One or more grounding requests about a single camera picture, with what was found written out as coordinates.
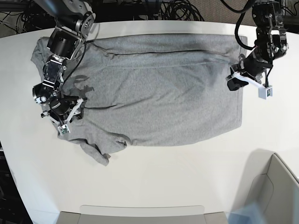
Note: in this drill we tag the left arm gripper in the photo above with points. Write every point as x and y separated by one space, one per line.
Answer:
247 69

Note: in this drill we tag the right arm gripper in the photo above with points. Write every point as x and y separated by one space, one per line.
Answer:
65 110

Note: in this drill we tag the grey T-shirt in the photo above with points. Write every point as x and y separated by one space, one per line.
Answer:
152 90

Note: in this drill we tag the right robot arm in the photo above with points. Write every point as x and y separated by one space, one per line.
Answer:
74 19

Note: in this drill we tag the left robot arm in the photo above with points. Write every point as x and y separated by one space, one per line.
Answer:
270 44

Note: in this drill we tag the blue translucent object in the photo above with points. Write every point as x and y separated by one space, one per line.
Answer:
249 214

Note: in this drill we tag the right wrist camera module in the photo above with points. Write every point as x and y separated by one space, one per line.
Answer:
64 129

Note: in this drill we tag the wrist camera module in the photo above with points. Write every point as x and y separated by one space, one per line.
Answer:
64 129
265 92

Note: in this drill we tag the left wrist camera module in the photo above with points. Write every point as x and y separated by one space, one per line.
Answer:
265 92

